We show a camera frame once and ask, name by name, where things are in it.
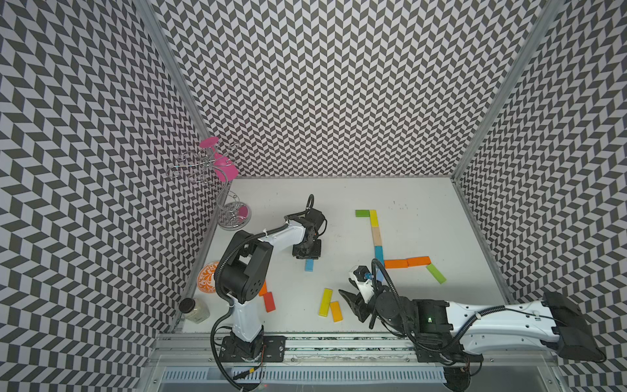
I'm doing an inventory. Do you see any yellow-green long block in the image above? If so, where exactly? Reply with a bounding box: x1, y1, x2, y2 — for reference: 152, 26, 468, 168
318, 288, 333, 318

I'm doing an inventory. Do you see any orange block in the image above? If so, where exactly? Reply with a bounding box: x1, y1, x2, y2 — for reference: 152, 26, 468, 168
259, 282, 268, 297
407, 256, 431, 267
385, 259, 408, 269

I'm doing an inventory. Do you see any teal block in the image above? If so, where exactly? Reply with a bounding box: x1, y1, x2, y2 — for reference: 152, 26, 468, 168
375, 246, 385, 263

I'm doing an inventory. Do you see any natural wood block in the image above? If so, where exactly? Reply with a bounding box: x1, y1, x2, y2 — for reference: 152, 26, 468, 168
372, 226, 383, 247

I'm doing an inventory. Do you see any yellow block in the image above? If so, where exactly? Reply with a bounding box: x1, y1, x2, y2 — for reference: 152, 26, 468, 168
369, 210, 380, 228

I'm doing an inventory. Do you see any light green block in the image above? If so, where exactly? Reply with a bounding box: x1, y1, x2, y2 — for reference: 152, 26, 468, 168
426, 264, 447, 284

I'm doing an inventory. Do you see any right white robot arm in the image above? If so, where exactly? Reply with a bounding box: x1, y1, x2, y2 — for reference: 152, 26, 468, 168
340, 260, 607, 365

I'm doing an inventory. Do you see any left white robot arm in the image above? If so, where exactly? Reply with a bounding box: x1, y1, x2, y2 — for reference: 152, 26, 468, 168
212, 194, 327, 362

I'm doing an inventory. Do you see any yellow-orange block lower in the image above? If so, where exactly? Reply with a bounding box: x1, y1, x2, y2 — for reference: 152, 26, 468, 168
330, 302, 344, 323

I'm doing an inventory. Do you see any red block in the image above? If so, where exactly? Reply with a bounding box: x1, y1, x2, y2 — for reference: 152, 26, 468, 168
263, 292, 276, 313

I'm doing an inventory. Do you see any orange patterned plate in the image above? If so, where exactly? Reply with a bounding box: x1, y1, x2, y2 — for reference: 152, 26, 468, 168
197, 261, 219, 294

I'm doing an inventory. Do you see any small glass jar black lid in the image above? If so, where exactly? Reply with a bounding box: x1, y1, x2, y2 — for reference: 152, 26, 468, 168
178, 297, 211, 324

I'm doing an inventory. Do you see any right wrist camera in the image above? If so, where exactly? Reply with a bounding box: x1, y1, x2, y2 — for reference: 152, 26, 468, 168
349, 266, 375, 304

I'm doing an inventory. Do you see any pink wire jewelry stand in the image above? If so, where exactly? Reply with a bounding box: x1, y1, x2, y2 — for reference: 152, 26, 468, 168
167, 137, 251, 231

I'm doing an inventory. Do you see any metal base rail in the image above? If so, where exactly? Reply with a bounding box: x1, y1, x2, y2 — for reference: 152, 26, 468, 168
137, 333, 568, 391

